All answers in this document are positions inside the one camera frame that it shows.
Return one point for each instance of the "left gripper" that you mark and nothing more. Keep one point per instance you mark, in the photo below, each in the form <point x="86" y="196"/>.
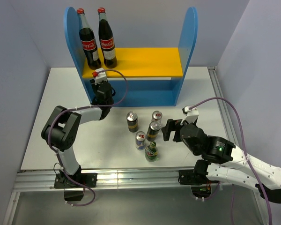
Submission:
<point x="93" y="86"/>

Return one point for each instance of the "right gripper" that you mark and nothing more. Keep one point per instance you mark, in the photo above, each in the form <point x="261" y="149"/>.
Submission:
<point x="171" y="124"/>

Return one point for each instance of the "silver blue can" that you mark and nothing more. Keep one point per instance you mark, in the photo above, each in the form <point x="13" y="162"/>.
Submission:
<point x="157" y="116"/>
<point x="140" y="140"/>

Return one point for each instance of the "black yellow can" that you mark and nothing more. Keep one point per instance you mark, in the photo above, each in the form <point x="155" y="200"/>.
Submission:
<point x="153" y="130"/>
<point x="132" y="121"/>

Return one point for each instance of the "silver blue can front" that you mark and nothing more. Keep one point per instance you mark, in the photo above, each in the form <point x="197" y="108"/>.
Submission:
<point x="140" y="140"/>

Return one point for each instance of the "green bottle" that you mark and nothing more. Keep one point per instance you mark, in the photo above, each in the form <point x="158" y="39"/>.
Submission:
<point x="151" y="152"/>

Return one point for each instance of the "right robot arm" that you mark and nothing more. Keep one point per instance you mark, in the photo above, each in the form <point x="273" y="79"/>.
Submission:
<point x="221" y="160"/>

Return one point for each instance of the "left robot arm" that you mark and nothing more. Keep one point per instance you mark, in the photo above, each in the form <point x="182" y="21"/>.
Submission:
<point x="62" y="126"/>

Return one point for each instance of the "blue and yellow shelf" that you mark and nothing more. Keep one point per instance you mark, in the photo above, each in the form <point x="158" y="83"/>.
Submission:
<point x="154" y="74"/>

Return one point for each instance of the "right cola glass bottle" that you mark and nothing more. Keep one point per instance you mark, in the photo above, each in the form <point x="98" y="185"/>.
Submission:
<point x="106" y="40"/>

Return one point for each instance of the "cola glass bottle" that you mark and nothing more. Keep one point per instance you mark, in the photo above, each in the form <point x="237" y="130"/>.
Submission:
<point x="88" y="41"/>
<point x="106" y="40"/>

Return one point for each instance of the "left cola glass bottle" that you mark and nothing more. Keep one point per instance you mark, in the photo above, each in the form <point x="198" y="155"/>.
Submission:
<point x="88" y="41"/>

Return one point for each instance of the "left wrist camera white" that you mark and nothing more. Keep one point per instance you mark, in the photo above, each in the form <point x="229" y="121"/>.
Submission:
<point x="99" y="76"/>

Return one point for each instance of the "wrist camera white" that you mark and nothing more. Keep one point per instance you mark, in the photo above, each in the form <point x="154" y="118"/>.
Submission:
<point x="191" y="115"/>
<point x="99" y="76"/>

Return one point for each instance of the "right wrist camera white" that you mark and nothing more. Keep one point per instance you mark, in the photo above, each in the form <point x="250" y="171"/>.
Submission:
<point x="191" y="115"/>

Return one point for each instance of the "aluminium front rail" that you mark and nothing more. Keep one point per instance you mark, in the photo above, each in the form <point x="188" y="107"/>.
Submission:
<point x="33" y="181"/>

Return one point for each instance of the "aluminium side rail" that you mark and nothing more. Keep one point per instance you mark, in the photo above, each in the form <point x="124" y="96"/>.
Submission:
<point x="223" y="107"/>

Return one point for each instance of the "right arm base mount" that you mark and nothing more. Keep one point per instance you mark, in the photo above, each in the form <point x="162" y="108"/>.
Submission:
<point x="200" y="185"/>

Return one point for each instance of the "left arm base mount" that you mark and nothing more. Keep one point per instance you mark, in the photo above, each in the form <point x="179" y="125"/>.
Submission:
<point x="62" y="182"/>

